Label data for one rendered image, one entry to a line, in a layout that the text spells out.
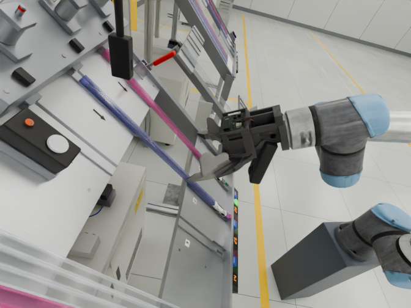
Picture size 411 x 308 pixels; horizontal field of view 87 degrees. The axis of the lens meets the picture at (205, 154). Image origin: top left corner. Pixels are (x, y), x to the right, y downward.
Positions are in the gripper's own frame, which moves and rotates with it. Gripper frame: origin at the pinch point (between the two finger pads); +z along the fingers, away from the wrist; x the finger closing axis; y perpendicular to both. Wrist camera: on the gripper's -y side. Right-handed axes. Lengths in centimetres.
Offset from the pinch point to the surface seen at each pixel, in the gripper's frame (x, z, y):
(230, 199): -6.2, -1.5, -25.8
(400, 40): -759, -441, -342
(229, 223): 2.3, -1.4, -25.9
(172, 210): -22, 36, -51
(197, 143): -15.7, 4.7, -8.4
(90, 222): 5.1, 39.0, -14.1
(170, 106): -19.0, 8.8, 4.0
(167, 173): -70, 62, -73
